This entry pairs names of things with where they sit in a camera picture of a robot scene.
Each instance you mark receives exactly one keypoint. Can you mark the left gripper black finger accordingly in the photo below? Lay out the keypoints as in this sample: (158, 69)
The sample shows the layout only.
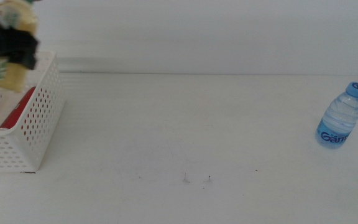
(20, 46)

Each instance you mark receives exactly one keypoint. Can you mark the red soda can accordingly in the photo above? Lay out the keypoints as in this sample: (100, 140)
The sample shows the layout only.
(14, 115)

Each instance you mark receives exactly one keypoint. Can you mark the yellow tea bottle green label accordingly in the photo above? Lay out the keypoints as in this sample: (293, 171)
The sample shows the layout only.
(14, 77)

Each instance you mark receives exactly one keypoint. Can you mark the white perforated plastic basket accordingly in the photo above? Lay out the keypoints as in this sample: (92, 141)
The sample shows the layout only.
(33, 161)

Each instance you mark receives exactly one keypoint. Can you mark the clear water bottle blue cap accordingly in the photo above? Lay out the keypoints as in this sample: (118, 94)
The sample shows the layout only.
(337, 124)

